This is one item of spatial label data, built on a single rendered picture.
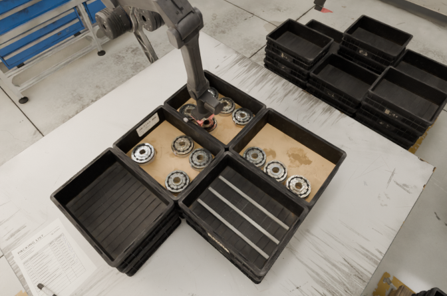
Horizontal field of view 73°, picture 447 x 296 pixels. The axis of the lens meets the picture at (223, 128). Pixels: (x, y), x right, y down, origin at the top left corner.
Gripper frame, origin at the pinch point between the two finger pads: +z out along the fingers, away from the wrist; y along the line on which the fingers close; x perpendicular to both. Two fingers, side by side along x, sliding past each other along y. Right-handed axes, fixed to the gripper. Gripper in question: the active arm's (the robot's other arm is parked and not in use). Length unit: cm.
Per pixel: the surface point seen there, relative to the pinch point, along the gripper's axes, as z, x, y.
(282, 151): 3.8, -35.0, 15.5
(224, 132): 4.0, -8.8, 4.1
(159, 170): 3.9, -4.2, -30.3
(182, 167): 3.8, -9.8, -22.1
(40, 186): 17, 36, -75
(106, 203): 4, -1, -55
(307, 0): 89, 102, 236
